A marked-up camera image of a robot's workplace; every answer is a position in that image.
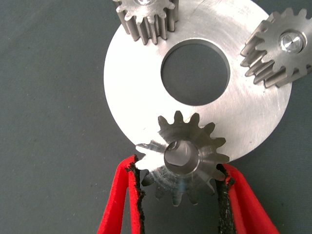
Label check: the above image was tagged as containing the dark grey table cloth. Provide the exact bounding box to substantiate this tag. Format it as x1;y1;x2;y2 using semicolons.
0;0;312;234

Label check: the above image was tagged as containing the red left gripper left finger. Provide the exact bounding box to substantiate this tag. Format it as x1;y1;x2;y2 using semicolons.
97;155;147;234

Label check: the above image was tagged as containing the round metal carrier plate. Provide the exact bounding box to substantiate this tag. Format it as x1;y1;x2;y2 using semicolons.
103;0;293;163

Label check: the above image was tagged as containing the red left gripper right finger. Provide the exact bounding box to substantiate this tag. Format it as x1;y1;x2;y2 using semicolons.
215;163;280;234

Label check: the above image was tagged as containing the small steel planetary gear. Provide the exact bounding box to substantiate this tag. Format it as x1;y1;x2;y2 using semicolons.
240;7;312;89
112;0;180;46
135;110;231;207

